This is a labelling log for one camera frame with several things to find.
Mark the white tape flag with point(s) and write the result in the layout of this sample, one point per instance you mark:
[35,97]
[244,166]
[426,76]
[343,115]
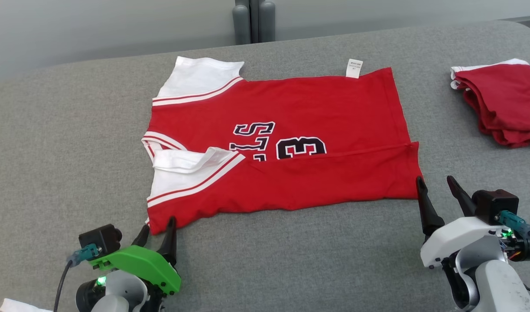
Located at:
[22,307]

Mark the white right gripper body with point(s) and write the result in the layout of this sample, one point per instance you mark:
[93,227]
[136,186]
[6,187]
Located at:
[455,238]

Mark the red Bulls shorts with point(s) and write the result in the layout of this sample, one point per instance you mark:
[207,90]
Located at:
[503,104]

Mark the grey partition base rail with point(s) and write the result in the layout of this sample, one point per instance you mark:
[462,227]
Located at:
[525,19]

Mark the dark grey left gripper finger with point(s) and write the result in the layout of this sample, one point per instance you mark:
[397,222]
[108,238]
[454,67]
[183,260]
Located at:
[170,242]
[142,237]

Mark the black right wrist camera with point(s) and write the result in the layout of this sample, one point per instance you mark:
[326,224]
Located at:
[494,203]

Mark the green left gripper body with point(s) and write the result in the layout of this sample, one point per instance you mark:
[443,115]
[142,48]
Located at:
[139,264]

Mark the grey partition post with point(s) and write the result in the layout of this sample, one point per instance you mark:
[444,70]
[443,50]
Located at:
[254,21]

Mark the red jersey with white sleeves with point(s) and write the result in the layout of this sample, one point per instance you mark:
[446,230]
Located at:
[312,104]

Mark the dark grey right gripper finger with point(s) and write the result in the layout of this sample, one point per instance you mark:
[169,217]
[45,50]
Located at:
[462,197]
[427,212]

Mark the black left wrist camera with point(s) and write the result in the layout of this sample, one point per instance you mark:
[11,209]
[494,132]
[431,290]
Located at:
[98,238]

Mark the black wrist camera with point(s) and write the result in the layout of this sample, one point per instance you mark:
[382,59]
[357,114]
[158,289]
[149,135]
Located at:
[98,238]
[494,203]

